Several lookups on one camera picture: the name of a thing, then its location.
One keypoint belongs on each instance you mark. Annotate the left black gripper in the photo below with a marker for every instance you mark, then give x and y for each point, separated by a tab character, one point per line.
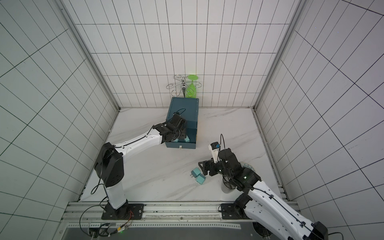
183	133

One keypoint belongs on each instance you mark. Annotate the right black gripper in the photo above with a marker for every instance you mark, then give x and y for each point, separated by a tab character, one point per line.
212	167

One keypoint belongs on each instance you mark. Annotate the teal yellow drawer cabinet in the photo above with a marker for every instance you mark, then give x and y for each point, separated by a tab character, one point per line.
183	114

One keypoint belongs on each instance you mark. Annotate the dark transparent cup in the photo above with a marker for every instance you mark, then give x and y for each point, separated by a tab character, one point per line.
226	186

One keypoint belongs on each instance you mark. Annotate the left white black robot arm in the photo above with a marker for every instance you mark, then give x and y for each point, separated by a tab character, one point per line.
110	166

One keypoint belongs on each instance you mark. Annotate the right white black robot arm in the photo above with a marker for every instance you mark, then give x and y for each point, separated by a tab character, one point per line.
258	202

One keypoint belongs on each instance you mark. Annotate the patterned yellow blue plate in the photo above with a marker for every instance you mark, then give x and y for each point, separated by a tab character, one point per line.
245	165

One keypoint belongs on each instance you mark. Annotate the green plastic goblet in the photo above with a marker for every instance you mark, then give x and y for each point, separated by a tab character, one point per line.
191	89

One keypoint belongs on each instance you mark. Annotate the metal cup rack stand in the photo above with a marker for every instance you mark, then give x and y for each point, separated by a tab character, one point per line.
178	86

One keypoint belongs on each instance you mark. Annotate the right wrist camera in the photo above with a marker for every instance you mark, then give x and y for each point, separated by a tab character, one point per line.
215	149

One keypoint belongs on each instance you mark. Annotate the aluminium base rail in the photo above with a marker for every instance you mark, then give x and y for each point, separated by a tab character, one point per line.
89	216

